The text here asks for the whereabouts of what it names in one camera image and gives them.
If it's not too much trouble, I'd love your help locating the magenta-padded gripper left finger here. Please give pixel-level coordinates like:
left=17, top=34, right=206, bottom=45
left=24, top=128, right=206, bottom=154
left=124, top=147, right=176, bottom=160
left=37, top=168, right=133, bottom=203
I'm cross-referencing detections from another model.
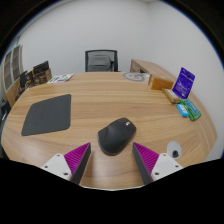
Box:
left=40, top=142, right=92, bottom=186

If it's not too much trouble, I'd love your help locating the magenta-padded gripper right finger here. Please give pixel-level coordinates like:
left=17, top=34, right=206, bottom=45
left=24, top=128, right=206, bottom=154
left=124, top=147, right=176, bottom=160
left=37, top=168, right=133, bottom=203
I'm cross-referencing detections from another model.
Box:
left=131, top=141, right=184, bottom=186

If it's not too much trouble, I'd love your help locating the black computer mouse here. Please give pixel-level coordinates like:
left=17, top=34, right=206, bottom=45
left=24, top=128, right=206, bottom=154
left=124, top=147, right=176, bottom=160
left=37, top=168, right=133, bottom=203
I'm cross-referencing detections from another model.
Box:
left=97, top=117, right=137, bottom=156

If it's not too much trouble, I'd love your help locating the dark grey mouse pad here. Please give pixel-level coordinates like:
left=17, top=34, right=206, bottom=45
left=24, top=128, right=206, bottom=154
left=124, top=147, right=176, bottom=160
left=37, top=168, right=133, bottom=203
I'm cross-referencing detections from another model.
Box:
left=21, top=93, right=72, bottom=137

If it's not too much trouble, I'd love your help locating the white round desk grommet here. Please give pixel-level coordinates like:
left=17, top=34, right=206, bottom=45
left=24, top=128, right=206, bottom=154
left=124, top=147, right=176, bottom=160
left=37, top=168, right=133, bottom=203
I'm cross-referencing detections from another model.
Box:
left=166, top=140, right=183, bottom=159

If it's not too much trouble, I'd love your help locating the small blue pack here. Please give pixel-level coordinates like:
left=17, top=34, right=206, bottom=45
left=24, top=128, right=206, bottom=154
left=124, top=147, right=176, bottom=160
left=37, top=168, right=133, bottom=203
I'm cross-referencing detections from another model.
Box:
left=176, top=103, right=190, bottom=118

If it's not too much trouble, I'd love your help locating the green pack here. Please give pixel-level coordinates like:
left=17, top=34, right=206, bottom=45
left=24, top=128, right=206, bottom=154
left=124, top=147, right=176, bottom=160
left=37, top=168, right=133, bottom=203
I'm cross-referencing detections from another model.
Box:
left=180, top=98, right=202, bottom=121

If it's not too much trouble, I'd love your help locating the black padded armchair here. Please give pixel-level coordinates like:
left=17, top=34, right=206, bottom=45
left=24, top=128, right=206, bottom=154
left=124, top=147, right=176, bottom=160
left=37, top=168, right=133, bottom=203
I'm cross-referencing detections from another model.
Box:
left=0, top=99, right=11, bottom=158

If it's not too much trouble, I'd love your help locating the small tan box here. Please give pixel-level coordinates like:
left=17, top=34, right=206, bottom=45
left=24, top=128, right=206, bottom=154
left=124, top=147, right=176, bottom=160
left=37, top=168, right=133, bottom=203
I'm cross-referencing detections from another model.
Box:
left=162, top=88, right=181, bottom=104

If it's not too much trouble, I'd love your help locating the orange-brown cardboard box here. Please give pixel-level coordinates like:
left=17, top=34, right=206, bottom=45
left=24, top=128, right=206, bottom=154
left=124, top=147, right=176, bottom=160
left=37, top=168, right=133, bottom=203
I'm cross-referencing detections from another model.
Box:
left=148, top=75, right=176, bottom=91

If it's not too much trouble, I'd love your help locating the purple upright package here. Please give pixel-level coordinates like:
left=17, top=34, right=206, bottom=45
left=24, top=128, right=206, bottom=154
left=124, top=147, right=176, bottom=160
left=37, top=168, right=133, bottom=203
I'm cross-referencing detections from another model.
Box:
left=171, top=67, right=196, bottom=100

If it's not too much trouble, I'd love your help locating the green and white leaflet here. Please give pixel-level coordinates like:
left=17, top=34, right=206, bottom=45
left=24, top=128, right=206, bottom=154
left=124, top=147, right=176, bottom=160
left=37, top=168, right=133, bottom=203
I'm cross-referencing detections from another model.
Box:
left=46, top=73, right=75, bottom=84

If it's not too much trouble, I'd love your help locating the large brown cardboard box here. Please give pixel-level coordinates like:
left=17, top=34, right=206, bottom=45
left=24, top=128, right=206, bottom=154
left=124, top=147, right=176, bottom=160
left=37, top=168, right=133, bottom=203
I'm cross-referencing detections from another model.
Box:
left=33, top=68, right=53, bottom=86

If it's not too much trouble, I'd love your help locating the small brown cardboard box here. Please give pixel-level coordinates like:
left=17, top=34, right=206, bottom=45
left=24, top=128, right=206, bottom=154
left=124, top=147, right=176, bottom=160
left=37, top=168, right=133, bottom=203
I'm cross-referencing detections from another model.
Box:
left=25, top=70, right=36, bottom=89

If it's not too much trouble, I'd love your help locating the black visitor chair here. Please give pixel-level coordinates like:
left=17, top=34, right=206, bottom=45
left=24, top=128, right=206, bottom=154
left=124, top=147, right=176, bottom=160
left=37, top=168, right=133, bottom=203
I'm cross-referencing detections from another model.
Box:
left=15, top=70, right=29, bottom=101

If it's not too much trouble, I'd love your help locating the black box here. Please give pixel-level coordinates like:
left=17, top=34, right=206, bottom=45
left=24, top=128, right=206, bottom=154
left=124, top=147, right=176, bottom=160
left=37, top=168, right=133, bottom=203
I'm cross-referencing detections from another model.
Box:
left=32, top=60, right=50, bottom=76

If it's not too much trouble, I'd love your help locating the wooden shelf unit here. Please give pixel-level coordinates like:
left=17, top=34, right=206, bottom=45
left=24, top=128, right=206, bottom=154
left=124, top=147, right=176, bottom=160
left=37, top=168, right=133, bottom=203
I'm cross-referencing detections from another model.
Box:
left=1, top=44, right=25, bottom=108

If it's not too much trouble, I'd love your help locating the wooden side desk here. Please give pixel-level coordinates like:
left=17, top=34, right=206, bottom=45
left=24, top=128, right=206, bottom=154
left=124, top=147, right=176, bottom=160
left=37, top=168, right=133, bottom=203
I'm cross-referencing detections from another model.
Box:
left=129, top=58, right=178, bottom=83

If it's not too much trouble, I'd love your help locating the black mesh office chair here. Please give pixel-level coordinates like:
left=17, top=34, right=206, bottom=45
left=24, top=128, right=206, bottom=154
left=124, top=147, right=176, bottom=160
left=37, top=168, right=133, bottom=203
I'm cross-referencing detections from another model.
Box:
left=84, top=49, right=120, bottom=73

